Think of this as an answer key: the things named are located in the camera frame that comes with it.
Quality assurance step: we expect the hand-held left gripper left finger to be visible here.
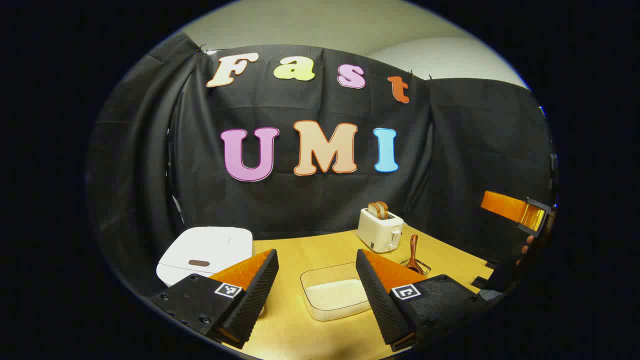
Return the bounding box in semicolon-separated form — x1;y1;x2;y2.
150;248;280;350

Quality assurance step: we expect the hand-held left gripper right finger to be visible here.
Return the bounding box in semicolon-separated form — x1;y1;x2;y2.
355;249;493;352

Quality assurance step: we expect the brown wooden spoon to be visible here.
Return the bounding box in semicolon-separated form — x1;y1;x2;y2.
406;234;425;275

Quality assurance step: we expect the white rice cooker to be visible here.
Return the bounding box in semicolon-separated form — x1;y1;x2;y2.
156;226;254;288

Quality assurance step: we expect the black table clip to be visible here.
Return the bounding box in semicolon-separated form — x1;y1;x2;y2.
472;259;501;290

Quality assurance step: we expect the clear plastic container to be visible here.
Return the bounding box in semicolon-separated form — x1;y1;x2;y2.
300;262;373;322

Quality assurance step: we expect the white toaster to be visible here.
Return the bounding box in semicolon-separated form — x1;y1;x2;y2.
356;206;404;254

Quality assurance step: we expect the black backdrop cloth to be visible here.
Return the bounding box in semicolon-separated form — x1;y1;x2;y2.
86;32;558;296

